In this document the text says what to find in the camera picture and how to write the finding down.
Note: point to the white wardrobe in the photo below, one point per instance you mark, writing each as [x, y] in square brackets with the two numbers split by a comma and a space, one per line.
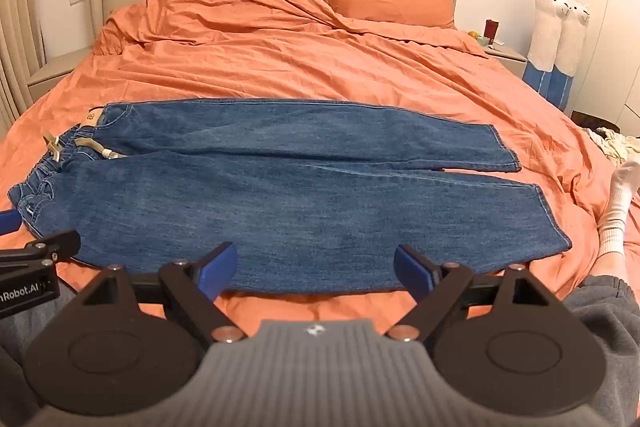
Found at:
[610, 7]

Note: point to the beige pleated curtain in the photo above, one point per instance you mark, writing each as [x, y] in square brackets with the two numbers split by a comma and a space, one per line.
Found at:
[17, 7]

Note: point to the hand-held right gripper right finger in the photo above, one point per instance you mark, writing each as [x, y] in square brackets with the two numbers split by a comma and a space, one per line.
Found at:
[407, 267]

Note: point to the person's grey trousers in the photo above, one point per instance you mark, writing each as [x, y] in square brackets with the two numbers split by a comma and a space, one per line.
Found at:
[605, 322]

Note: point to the white alpaca plush toy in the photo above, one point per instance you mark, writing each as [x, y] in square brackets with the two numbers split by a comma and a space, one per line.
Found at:
[547, 32]
[572, 42]

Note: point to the blue denim pants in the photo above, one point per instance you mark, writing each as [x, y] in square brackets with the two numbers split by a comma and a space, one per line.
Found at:
[300, 187]

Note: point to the beige nightstand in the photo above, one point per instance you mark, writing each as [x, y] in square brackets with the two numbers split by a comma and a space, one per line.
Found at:
[507, 54]
[55, 69]

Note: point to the orange duvet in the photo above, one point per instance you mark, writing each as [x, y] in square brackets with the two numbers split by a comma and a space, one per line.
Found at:
[300, 57]

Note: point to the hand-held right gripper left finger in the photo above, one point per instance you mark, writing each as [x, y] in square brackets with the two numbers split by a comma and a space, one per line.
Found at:
[223, 264]

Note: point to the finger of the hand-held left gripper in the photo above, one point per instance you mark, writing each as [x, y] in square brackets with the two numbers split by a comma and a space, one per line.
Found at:
[7, 222]
[52, 247]

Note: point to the pile of light clothes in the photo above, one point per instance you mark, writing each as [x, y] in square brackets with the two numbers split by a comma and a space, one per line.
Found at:
[612, 142]

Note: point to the person's white sock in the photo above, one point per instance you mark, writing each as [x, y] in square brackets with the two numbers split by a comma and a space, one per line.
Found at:
[617, 202]

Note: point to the red cup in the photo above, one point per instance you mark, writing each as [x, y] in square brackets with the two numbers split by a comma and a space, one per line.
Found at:
[491, 31]

